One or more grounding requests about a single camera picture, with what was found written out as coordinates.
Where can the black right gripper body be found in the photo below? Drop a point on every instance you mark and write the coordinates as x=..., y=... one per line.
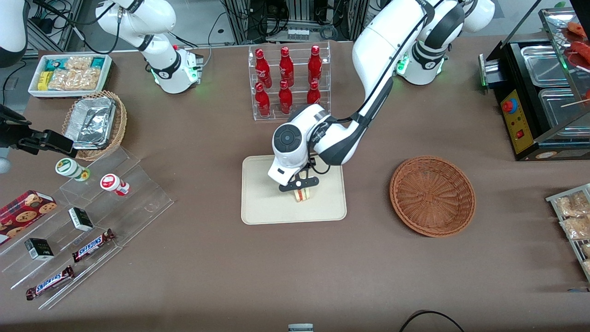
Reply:
x=13, y=134

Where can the triangle sandwich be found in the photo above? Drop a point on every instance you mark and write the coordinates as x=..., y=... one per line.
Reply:
x=302, y=195

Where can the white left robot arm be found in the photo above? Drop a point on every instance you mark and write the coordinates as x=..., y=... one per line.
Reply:
x=382, y=41

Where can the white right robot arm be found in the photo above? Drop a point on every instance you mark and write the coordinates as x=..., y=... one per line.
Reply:
x=161, y=60

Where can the cream plastic tray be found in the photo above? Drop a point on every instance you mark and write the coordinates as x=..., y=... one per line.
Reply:
x=267, y=203

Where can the foil tray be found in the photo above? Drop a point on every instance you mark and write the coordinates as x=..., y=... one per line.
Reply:
x=90, y=122

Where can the light wicker basket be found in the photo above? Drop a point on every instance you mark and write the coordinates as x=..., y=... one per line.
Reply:
x=120, y=120

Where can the brown woven basket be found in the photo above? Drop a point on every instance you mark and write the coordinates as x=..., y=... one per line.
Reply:
x=432, y=196

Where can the green-lidded sunflower jar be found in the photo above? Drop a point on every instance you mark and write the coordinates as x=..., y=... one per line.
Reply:
x=67, y=167

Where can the white rectangular snack bin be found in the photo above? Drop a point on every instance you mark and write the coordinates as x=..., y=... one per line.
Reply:
x=34, y=90

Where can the yellow snack packet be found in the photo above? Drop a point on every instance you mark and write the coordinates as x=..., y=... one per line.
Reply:
x=44, y=81

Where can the red-lidded small jar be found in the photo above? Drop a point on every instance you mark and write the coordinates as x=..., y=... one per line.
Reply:
x=110, y=182

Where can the large clear cracker bag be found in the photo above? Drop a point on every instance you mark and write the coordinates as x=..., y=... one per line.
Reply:
x=73, y=80

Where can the clear acrylic bottle rack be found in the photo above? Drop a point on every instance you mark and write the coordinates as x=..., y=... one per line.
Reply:
x=299, y=110

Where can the teal snack packet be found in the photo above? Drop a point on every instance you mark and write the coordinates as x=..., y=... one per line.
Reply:
x=97, y=62
x=55, y=64

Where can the red tartan cookie box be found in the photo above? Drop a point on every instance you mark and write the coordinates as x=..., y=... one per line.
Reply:
x=23, y=212

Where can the red cola bottle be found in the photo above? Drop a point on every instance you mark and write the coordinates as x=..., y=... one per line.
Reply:
x=262, y=67
x=314, y=93
x=285, y=97
x=315, y=64
x=286, y=67
x=262, y=100

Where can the small black carton box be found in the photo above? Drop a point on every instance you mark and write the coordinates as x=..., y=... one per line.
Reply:
x=39, y=249
x=80, y=219

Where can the small clear cracker bag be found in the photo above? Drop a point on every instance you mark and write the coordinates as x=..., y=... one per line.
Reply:
x=78, y=62

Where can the clear acrylic stepped shelf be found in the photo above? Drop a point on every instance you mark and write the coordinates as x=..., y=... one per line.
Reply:
x=138, y=203

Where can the Snickers chocolate bar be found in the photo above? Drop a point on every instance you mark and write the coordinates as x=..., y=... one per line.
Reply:
x=50, y=282
x=93, y=245

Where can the grey power strip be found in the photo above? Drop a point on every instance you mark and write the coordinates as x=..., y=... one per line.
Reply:
x=298, y=34

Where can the small grey device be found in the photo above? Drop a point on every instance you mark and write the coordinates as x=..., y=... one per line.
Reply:
x=300, y=328

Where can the red round knob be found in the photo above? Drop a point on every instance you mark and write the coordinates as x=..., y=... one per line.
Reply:
x=509, y=106

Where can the black food warmer appliance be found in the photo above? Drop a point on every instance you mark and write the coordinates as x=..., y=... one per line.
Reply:
x=521, y=120

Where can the steel food pan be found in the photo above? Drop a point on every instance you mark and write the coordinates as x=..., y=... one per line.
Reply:
x=546, y=64
x=560, y=108

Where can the clear fried snack bag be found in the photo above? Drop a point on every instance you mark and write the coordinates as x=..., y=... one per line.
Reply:
x=576, y=228
x=571, y=205

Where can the red sausage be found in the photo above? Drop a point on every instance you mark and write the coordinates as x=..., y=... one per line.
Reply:
x=577, y=29
x=581, y=49

